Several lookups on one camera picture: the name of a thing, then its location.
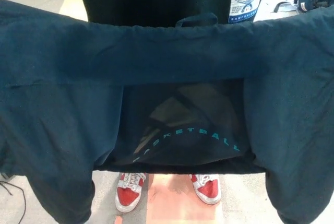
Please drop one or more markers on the dark navy coat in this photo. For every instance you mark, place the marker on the dark navy coat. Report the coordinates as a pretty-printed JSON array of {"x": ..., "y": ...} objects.
[{"x": 167, "y": 51}]

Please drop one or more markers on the red and white left sneaker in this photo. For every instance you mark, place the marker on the red and white left sneaker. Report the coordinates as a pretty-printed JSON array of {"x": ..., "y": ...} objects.
[{"x": 207, "y": 190}]

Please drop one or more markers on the red and white sneaker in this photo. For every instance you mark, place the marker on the red and white sneaker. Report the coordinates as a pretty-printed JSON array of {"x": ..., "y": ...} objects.
[
  {"x": 128, "y": 195},
  {"x": 207, "y": 190}
]

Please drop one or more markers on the red and white right sneaker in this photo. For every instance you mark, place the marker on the red and white right sneaker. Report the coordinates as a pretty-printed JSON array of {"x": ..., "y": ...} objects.
[{"x": 128, "y": 195}]

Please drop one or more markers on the small orange floor scrap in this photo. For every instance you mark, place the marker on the small orange floor scrap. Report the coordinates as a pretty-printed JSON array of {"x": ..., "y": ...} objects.
[{"x": 119, "y": 220}]

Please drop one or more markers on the yellow floor marker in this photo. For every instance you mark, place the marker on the yellow floor marker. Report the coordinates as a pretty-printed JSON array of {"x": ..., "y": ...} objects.
[{"x": 70, "y": 8}]

